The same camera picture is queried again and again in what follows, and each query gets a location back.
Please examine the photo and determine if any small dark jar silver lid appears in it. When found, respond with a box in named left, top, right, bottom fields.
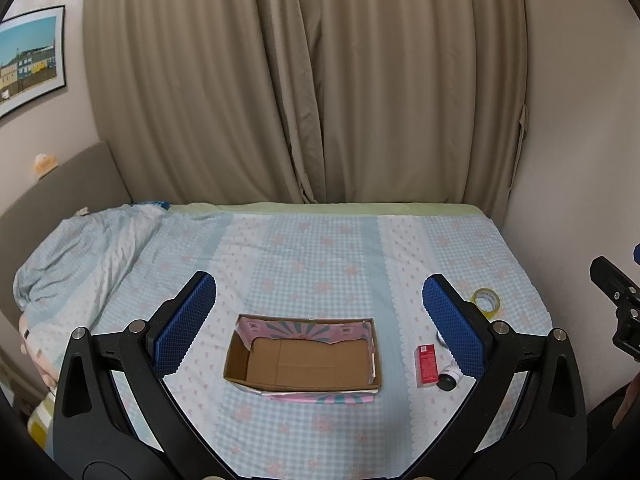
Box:
left=436, top=367, right=463, bottom=391

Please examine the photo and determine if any yellow tape roll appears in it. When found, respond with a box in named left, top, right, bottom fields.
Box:
left=471, top=287, right=501, bottom=320

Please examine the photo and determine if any red carton box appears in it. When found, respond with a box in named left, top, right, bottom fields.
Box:
left=414, top=344, right=439, bottom=388

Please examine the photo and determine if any person's hand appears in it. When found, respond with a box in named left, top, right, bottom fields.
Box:
left=612, top=374, right=640, bottom=428

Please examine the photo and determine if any blue checkered quilt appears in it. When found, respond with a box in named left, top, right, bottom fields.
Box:
left=13, top=205, right=167, bottom=389

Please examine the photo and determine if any blue checkered bed sheet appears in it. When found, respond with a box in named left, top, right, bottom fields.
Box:
left=93, top=206, right=551, bottom=479

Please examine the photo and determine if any open cardboard box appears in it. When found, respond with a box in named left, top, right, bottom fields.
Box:
left=224, top=314, right=382, bottom=404

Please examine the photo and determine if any grey headboard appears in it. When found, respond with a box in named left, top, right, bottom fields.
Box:
left=0, top=142, right=132, bottom=327

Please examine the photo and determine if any small plush toy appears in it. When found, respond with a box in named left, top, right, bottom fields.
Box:
left=34, top=154, right=58, bottom=179

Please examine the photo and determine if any beige curtain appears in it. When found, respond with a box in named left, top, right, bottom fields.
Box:
left=82, top=0, right=528, bottom=222

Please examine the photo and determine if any framed harbour picture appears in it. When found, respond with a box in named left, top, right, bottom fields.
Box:
left=0, top=6, right=66, bottom=118

